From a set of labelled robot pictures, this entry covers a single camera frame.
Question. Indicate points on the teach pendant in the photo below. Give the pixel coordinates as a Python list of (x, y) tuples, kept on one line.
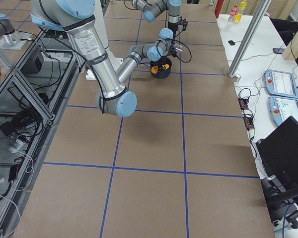
[(282, 108), (279, 83)]

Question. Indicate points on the aluminium frame post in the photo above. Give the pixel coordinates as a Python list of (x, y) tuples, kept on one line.
[(249, 34)]

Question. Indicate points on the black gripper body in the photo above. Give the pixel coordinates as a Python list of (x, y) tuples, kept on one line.
[(159, 65), (173, 26)]

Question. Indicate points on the black laptop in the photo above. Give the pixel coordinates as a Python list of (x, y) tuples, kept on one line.
[(279, 150)]

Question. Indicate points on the red drink bottle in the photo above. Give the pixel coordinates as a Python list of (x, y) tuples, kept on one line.
[(233, 13)]

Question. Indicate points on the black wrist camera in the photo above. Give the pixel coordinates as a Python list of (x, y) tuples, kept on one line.
[(183, 23)]

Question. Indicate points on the upper teach pendant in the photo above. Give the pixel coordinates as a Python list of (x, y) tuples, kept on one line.
[(279, 83)]

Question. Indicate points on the yellow corn cob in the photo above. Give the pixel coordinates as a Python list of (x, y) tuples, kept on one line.
[(153, 71)]

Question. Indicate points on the lower teach pendant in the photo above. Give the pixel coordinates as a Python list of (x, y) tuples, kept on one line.
[(282, 108)]

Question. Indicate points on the small black phone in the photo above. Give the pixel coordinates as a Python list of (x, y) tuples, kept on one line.
[(232, 43)]

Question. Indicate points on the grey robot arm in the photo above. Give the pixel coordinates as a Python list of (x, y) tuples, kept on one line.
[(152, 10), (77, 19)]

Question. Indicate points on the yellow drink bottle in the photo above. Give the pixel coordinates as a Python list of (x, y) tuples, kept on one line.
[(241, 7)]

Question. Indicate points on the dark blue pot purple handle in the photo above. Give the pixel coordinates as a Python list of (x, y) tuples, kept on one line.
[(160, 75)]

